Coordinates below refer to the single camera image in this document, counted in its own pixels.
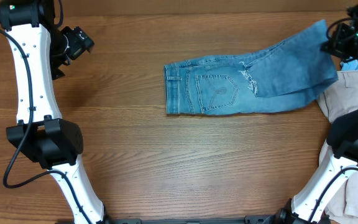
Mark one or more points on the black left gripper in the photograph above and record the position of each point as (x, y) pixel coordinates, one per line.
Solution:
(80, 41)

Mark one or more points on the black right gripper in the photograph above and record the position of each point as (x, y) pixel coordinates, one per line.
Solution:
(335, 45)

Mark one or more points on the light blue denim jeans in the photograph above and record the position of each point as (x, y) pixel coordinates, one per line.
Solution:
(286, 76)

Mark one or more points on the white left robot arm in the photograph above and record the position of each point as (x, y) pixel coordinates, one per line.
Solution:
(40, 46)

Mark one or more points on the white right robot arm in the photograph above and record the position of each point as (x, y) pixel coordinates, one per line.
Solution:
(341, 159)

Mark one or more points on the beige folded trousers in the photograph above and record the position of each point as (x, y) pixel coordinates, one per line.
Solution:
(339, 99)

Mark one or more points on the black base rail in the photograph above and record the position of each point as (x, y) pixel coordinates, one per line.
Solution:
(249, 219)

